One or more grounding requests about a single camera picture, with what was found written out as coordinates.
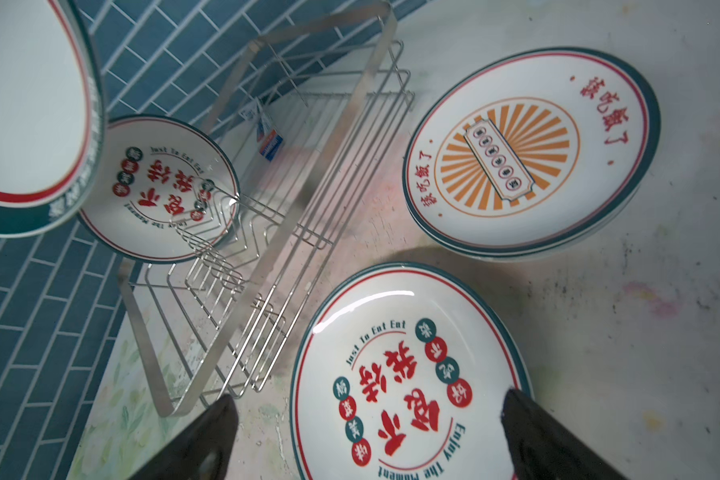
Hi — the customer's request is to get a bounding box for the metal wire dish rack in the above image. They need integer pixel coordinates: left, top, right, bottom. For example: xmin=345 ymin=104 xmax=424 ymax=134
xmin=117 ymin=1 xmax=414 ymax=417

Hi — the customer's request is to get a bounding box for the just eat text plate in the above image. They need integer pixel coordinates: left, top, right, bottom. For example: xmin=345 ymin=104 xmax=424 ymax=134
xmin=290 ymin=262 xmax=532 ymax=479

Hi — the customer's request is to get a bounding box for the rearmost green rim plate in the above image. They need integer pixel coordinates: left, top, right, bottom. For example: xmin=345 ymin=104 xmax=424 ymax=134
xmin=80 ymin=115 xmax=239 ymax=264

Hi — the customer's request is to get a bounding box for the red ring plate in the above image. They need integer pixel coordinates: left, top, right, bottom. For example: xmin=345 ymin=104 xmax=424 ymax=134
xmin=0 ymin=1 xmax=106 ymax=238

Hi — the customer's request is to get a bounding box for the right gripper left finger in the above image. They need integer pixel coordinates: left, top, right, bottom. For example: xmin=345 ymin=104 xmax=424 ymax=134
xmin=131 ymin=394 xmax=239 ymax=480

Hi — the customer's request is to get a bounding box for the thin red rim plate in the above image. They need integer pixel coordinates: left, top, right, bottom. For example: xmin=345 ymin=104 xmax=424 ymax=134
xmin=402 ymin=47 xmax=661 ymax=253

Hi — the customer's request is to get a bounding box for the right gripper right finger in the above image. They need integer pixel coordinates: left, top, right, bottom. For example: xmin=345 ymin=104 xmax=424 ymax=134
xmin=501 ymin=388 xmax=625 ymax=480

